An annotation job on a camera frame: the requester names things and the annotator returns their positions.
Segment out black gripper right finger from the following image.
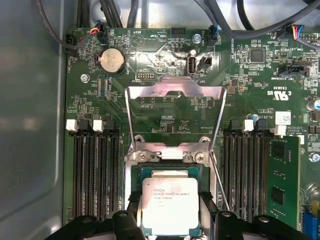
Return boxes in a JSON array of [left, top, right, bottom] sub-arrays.
[[200, 191, 311, 240]]

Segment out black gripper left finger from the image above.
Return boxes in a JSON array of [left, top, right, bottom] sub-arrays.
[[59, 192, 146, 240]]

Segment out silver green CPU chip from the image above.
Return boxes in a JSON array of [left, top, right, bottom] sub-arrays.
[[140, 169, 201, 236]]

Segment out thin silver locking lever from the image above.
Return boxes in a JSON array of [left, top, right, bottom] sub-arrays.
[[124, 86, 138, 155], [209, 149, 231, 212]]

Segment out silver CPU socket cover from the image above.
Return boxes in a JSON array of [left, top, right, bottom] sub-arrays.
[[124, 76, 228, 161]]

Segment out RAM slot black latches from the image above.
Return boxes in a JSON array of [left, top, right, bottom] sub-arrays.
[[252, 119, 268, 219], [223, 119, 239, 222], [104, 119, 121, 221], [79, 119, 101, 221]]

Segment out RAM slot white latches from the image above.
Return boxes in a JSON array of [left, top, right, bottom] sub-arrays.
[[92, 119, 111, 221], [237, 119, 255, 222], [66, 119, 88, 221]]

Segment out blue expansion slot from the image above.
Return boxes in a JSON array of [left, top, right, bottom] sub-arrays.
[[301, 211, 320, 240]]

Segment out green RAM stick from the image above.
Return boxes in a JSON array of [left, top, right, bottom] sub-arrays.
[[266, 134, 301, 232]]

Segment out white barcode sticker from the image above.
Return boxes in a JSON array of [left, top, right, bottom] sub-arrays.
[[274, 111, 292, 125]]

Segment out green motherboard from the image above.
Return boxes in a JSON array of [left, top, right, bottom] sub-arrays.
[[65, 26, 320, 240]]

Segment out open grey PC case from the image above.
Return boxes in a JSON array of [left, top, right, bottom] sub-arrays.
[[0, 0, 320, 240]]

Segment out internal USB port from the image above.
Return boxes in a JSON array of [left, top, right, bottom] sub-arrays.
[[186, 56, 198, 76]]

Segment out round silver coin battery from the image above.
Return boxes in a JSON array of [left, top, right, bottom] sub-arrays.
[[98, 47, 125, 75]]

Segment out square black chip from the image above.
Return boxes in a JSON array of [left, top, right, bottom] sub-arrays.
[[249, 48, 266, 63]]

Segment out multicoloured wire plug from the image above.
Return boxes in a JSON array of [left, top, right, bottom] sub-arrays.
[[88, 21, 106, 38], [284, 24, 306, 41]]

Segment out thick grey cable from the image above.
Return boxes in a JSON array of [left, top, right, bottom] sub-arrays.
[[216, 0, 320, 40]]

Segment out black cable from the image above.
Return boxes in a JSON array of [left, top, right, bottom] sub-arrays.
[[76, 0, 124, 28], [126, 0, 149, 28], [34, 0, 87, 51]]

